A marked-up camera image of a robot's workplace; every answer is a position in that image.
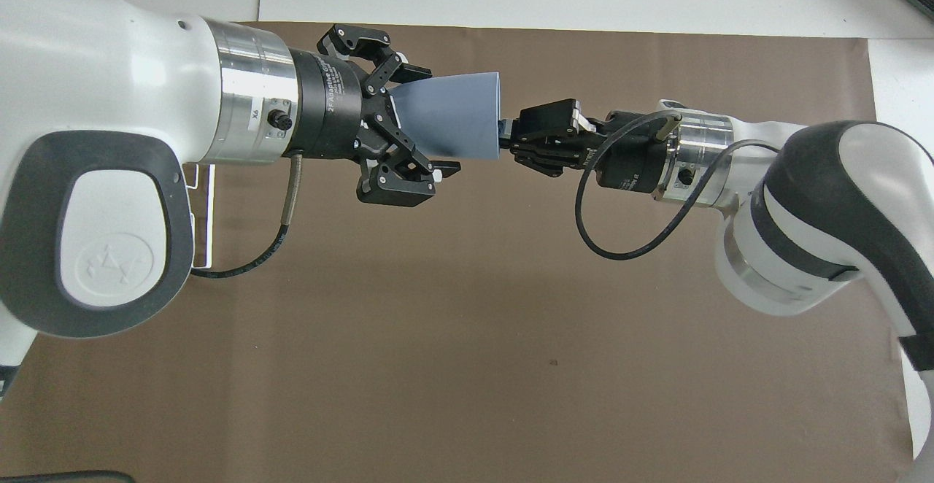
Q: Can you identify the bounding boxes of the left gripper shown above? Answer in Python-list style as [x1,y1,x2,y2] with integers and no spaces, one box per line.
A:
[289,23,463,209]

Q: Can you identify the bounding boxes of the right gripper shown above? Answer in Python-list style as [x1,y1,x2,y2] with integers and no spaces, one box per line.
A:
[508,98,676,194]

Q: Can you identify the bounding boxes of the white wire cup holder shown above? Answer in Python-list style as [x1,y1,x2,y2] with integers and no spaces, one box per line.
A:
[185,163,217,274]

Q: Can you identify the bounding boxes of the black cable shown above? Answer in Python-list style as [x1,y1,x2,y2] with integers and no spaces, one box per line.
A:
[190,149,304,279]
[574,107,782,261]

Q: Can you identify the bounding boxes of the blue-grey cup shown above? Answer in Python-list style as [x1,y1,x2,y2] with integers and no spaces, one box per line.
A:
[387,72,512,160]

